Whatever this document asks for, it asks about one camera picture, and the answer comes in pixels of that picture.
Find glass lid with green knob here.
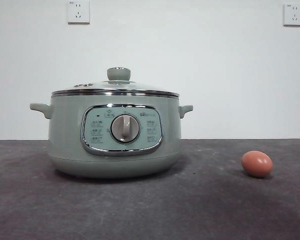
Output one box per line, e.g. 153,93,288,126
51,66,180,97

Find brown egg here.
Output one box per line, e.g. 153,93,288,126
241,150,274,179

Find pale green electric pot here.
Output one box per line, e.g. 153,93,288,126
29,93,194,179

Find white wall socket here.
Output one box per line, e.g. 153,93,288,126
282,3,300,28
67,0,91,25

